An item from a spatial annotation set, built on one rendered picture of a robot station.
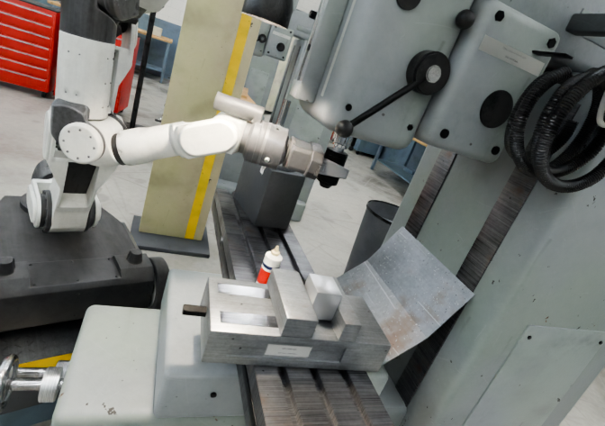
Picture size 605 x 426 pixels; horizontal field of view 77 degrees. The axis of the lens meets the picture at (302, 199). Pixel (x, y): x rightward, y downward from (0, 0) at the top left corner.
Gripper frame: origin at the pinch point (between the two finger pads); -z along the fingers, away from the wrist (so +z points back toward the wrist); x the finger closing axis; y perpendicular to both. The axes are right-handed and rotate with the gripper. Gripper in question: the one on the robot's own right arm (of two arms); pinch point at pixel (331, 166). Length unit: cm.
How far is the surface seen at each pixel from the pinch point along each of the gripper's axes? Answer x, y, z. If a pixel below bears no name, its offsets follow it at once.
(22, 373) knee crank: -1, 74, 54
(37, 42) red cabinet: 397, 64, 287
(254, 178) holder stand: 38.6, 20.7, 14.2
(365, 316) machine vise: -11.8, 25.4, -15.6
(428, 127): -7.9, -14.3, -12.6
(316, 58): -4.8, -18.6, 10.6
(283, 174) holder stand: 31.6, 14.3, 6.6
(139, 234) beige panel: 154, 121, 74
